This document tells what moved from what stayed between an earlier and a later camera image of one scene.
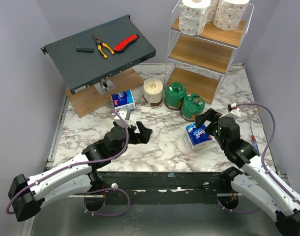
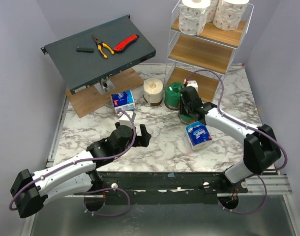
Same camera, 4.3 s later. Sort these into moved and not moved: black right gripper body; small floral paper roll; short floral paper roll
Moved: black right gripper body
Not moved: short floral paper roll; small floral paper roll
